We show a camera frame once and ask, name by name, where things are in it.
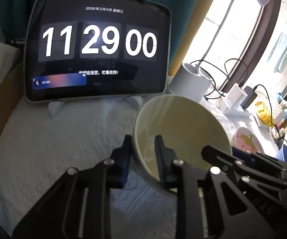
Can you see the cardboard box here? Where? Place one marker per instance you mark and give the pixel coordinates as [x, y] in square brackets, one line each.
[1, 109]

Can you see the white charger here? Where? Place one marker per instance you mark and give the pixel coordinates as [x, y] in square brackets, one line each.
[235, 95]

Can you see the white tablet stand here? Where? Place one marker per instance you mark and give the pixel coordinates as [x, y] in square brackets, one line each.
[55, 108]

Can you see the tablet showing clock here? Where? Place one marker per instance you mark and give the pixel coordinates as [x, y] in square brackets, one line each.
[96, 79]

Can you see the white desk lamp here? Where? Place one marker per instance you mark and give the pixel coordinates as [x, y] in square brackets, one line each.
[190, 79]

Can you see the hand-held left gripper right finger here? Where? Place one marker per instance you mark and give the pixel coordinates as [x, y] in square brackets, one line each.
[159, 154]

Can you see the white power strip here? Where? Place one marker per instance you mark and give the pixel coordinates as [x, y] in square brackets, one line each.
[233, 110]

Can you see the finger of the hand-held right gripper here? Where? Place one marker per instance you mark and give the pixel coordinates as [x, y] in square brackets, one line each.
[233, 158]
[263, 179]

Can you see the white textured tablecloth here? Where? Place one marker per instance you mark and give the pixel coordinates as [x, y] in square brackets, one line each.
[71, 139]

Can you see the yellow wipes packet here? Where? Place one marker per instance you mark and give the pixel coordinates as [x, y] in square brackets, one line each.
[264, 113]

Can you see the cream bowl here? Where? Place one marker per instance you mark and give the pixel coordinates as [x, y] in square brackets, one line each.
[183, 119]

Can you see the hanging light blue garment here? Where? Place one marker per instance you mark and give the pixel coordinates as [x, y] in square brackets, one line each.
[280, 52]

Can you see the black charger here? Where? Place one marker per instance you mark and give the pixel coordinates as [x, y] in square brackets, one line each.
[250, 97]

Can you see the yellow curtain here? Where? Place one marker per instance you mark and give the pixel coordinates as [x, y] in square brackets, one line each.
[180, 64]

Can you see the white woven basket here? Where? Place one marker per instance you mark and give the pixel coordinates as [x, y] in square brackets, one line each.
[279, 112]

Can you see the pink strawberry bowl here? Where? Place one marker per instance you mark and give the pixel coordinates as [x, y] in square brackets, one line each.
[248, 140]

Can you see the dark window frame post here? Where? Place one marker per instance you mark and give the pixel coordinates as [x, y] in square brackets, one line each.
[265, 42]

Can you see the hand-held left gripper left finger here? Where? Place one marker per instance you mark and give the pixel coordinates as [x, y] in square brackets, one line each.
[125, 159]

